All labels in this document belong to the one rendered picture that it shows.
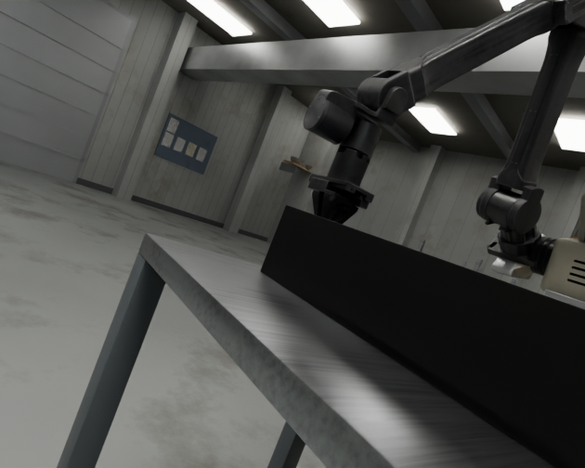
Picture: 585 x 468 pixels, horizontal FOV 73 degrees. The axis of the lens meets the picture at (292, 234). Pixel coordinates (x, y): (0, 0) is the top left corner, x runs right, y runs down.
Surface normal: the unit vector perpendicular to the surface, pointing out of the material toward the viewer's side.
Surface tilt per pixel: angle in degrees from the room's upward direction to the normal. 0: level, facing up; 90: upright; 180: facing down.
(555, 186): 90
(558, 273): 98
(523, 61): 90
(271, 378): 90
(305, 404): 90
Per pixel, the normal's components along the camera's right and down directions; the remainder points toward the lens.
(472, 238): -0.65, -0.23
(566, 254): -0.79, -0.14
